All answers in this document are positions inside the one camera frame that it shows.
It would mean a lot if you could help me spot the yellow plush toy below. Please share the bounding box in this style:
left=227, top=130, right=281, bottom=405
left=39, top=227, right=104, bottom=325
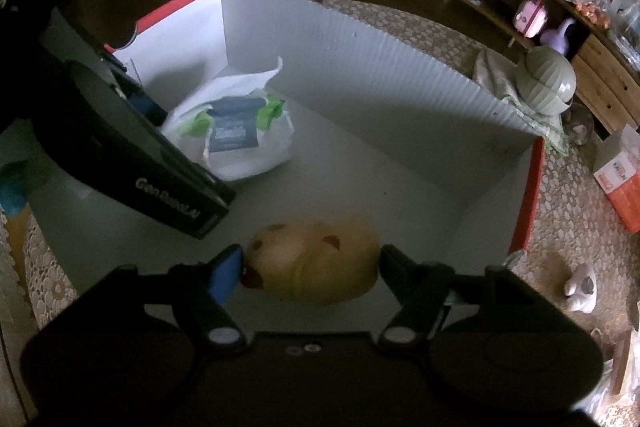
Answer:
left=240, top=219, right=381, bottom=306

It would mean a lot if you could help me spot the white wet wipes pack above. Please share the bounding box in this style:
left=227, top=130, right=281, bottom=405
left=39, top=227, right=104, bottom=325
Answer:
left=160, top=60, right=294, bottom=183

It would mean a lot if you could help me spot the small white figurine toy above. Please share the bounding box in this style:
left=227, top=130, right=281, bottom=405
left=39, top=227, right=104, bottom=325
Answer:
left=564, top=263, right=598, bottom=314

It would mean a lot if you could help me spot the red and white shoe box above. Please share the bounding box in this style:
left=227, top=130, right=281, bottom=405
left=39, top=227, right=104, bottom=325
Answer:
left=32, top=0, right=544, bottom=291

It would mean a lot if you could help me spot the folded green striped cloth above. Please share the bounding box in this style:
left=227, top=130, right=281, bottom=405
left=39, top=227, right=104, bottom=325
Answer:
left=472, top=49, right=570, bottom=156

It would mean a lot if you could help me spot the orange tissue box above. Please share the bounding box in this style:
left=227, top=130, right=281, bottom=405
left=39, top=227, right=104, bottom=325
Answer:
left=593, top=124, right=640, bottom=234

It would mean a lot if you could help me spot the green lidded ceramic bowl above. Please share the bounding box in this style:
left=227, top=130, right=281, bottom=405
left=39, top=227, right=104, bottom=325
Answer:
left=514, top=46, right=577, bottom=117

